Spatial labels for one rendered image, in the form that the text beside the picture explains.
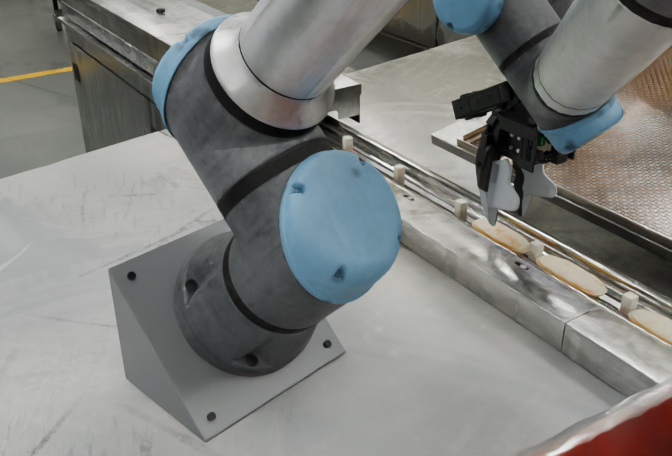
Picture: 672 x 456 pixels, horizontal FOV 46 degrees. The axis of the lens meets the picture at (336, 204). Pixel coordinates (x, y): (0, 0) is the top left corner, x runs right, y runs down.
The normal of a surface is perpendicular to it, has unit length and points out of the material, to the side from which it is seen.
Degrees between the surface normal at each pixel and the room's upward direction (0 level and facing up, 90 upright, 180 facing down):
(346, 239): 51
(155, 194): 0
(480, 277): 90
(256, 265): 90
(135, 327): 90
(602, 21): 120
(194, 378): 44
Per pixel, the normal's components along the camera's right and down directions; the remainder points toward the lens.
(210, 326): -0.43, 0.32
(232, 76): -0.08, -0.04
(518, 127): -0.84, 0.25
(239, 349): -0.09, 0.60
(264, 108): 0.26, 0.27
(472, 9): -0.69, 0.33
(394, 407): -0.01, -0.89
